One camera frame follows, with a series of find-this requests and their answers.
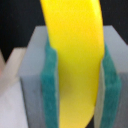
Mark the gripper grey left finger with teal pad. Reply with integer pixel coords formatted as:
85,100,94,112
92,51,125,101
19,26,59,128

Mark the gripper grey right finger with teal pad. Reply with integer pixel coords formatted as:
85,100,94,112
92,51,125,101
94,26,128,128

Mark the yellow toy banana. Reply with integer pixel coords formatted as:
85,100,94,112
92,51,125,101
40,0,104,128

